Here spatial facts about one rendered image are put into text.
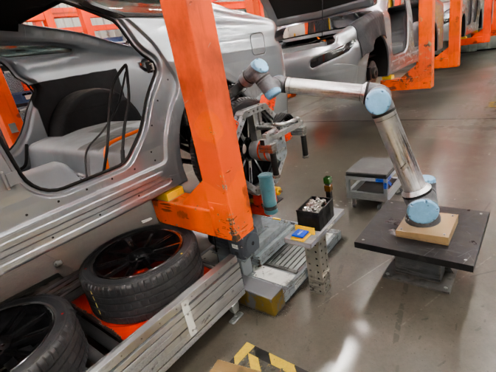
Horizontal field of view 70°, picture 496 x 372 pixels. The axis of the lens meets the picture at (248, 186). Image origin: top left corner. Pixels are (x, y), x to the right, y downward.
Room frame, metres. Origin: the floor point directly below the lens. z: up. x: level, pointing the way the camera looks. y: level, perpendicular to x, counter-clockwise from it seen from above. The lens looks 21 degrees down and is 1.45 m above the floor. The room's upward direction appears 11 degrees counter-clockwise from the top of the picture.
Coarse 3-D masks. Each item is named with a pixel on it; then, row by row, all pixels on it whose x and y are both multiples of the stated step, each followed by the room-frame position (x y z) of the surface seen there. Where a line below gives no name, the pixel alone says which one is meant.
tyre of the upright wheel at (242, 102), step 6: (234, 102) 2.15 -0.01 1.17; (240, 102) 2.17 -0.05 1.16; (246, 102) 2.21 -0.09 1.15; (252, 102) 2.26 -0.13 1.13; (258, 102) 2.31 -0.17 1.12; (234, 108) 2.13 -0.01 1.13; (240, 108) 2.17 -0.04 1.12; (234, 114) 2.12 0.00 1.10; (192, 138) 2.12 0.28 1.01; (192, 144) 2.10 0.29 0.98; (192, 150) 2.09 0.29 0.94; (192, 156) 2.10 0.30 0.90; (192, 162) 2.09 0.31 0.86; (198, 162) 2.06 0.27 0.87; (198, 168) 2.07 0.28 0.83; (270, 168) 2.32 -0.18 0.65; (198, 174) 2.08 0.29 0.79; (252, 198) 2.16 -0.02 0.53
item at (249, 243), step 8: (256, 232) 1.99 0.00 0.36; (216, 240) 2.06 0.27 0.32; (224, 240) 2.01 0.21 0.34; (240, 240) 1.89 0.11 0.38; (248, 240) 1.91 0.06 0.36; (256, 240) 1.97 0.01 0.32; (216, 248) 2.06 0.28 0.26; (224, 248) 2.09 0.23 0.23; (232, 248) 1.93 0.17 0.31; (240, 248) 1.89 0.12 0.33; (248, 248) 1.90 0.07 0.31; (256, 248) 1.96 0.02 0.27; (224, 256) 2.00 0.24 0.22; (240, 256) 1.90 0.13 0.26; (248, 256) 1.91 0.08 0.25; (240, 264) 1.92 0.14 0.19; (248, 264) 1.96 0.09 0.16; (248, 272) 1.95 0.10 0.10
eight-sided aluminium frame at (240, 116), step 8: (256, 104) 2.23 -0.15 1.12; (264, 104) 2.21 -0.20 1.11; (240, 112) 2.07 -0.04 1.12; (248, 112) 2.10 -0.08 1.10; (256, 112) 2.14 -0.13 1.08; (264, 112) 2.27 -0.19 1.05; (272, 112) 2.27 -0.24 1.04; (240, 120) 2.03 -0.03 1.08; (272, 120) 2.33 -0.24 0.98; (240, 128) 2.01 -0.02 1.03; (280, 128) 2.32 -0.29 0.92; (280, 168) 2.27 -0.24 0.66; (248, 184) 2.00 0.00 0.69; (248, 192) 2.07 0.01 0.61; (256, 192) 2.04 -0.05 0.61
